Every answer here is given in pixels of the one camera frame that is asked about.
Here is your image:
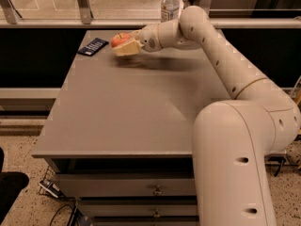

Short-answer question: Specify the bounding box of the drawer metal knob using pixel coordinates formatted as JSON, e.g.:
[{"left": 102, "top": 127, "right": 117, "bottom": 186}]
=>
[
  {"left": 152, "top": 209, "right": 161, "bottom": 218},
  {"left": 152, "top": 186, "right": 163, "bottom": 196}
]

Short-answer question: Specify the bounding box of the blue rxbar blueberry bar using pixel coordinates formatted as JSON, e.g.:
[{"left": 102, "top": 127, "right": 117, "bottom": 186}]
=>
[{"left": 78, "top": 38, "right": 108, "bottom": 57}]

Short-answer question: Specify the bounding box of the clear plastic water bottle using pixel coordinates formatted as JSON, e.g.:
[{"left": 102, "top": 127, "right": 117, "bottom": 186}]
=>
[{"left": 161, "top": 0, "right": 180, "bottom": 23}]

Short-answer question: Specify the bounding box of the top drawer metal knob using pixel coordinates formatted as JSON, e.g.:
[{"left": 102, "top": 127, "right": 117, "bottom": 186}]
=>
[{"left": 152, "top": 186, "right": 163, "bottom": 196}]

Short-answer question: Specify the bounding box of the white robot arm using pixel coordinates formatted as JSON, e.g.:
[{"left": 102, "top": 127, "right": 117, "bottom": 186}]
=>
[{"left": 111, "top": 6, "right": 300, "bottom": 226}]

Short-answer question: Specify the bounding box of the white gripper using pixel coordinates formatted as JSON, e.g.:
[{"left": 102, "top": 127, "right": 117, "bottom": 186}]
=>
[{"left": 113, "top": 24, "right": 162, "bottom": 57}]

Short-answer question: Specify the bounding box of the metal window railing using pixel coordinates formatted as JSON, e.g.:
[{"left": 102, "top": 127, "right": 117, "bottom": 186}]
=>
[{"left": 0, "top": 0, "right": 301, "bottom": 28}]

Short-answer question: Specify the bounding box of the black chair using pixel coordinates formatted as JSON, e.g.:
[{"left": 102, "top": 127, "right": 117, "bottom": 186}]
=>
[{"left": 0, "top": 148, "right": 29, "bottom": 223}]

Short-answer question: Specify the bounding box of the red apple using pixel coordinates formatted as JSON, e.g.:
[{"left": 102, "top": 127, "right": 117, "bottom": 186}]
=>
[{"left": 110, "top": 33, "right": 132, "bottom": 47}]

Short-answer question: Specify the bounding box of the grey drawer cabinet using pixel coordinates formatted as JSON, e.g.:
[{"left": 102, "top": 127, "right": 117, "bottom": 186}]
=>
[{"left": 32, "top": 28, "right": 287, "bottom": 226}]

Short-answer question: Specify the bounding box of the blue white floor device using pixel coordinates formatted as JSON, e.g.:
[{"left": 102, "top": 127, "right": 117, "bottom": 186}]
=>
[{"left": 39, "top": 179, "right": 61, "bottom": 198}]

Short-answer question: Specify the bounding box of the black floor cable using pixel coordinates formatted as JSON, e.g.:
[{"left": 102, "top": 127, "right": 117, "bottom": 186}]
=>
[{"left": 49, "top": 203, "right": 79, "bottom": 226}]

